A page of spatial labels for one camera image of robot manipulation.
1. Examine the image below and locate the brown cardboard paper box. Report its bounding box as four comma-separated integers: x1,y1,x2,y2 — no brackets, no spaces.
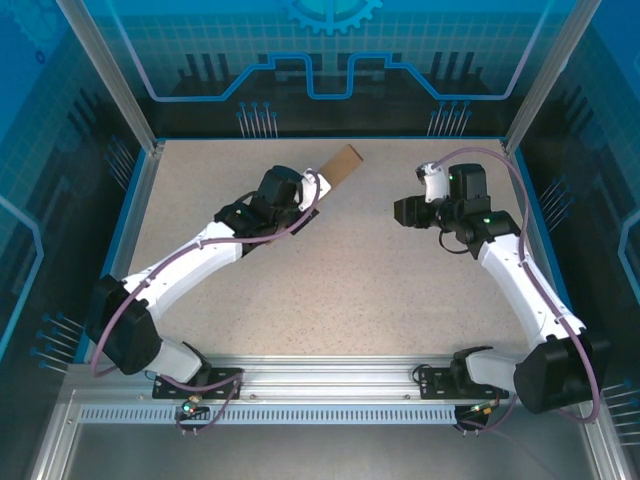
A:
266,144,365,248

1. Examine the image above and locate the small connector with green light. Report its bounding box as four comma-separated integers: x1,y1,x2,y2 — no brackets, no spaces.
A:
180,392,205,417
468,399,502,419

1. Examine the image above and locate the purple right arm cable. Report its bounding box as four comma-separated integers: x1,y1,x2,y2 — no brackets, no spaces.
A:
432,147,601,436

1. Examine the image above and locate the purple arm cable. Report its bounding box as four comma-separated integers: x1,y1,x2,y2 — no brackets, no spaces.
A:
432,147,601,436
91,169,321,436

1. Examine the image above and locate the right table side rail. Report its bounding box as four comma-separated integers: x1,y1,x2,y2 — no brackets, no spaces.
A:
499,139,591,364

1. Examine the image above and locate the table side rail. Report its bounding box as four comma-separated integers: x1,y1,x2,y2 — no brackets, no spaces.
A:
499,139,591,364
82,142,166,364

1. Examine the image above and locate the left table side rail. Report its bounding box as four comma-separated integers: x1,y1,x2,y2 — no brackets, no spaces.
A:
82,142,166,364

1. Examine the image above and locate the right aluminium corner post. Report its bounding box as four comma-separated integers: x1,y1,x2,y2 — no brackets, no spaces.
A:
501,0,601,156

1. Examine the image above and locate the aluminium corner post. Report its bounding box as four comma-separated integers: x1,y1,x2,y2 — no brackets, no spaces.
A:
501,0,601,156
54,0,167,157

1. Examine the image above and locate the aluminium mounting rail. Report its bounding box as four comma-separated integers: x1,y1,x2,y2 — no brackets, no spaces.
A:
64,353,601,404

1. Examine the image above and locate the left aluminium corner post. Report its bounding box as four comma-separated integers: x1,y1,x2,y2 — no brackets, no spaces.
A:
54,0,167,157

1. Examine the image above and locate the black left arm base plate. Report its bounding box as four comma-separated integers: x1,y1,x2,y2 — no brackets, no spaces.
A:
152,366,245,401

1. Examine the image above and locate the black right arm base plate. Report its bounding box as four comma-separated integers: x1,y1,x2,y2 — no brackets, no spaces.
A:
417,367,506,401

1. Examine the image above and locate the slotted grey cable duct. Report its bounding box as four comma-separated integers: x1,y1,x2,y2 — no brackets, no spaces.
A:
78,404,460,425

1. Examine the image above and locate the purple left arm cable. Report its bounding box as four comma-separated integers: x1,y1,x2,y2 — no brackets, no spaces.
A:
91,169,321,436

